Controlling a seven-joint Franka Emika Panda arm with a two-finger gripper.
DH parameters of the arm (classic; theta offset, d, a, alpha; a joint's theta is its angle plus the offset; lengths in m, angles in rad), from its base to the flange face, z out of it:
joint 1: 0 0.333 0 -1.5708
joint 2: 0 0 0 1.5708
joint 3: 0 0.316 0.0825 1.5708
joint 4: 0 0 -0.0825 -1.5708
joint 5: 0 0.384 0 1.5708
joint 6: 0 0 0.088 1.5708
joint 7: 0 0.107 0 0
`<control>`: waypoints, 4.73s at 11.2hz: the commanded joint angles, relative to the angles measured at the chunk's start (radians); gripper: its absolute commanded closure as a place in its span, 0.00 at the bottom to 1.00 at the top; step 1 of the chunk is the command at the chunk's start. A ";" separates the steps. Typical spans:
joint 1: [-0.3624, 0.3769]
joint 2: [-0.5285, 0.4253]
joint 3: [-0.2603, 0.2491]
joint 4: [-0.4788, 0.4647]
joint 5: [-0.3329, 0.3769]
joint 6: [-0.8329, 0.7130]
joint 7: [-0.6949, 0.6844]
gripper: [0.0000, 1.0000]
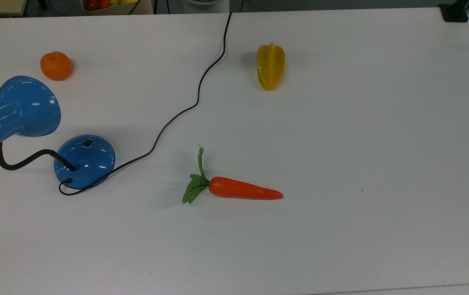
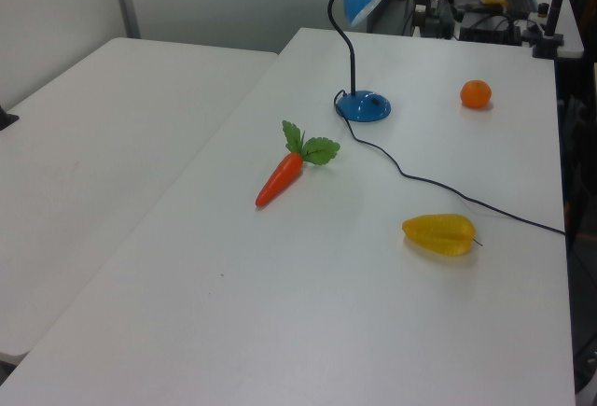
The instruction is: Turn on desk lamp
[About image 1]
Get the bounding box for blue desk lamp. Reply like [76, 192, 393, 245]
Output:
[0, 75, 116, 190]

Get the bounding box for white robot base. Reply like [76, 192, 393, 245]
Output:
[183, 0, 230, 14]

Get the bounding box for orange toy carrot green leaves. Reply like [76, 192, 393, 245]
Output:
[182, 144, 283, 205]

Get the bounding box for yellow plastic starfruit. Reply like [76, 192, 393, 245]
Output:
[257, 43, 286, 91]

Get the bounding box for basket of toy fruit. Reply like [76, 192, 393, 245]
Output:
[79, 0, 154, 15]

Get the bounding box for orange mandarin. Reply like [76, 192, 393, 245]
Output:
[40, 52, 72, 81]

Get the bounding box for white adjacent table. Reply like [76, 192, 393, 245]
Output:
[316, 283, 469, 295]

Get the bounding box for black table clamp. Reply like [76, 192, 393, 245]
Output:
[438, 0, 469, 23]

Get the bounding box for black lamp power cable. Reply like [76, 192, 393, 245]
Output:
[59, 12, 233, 196]

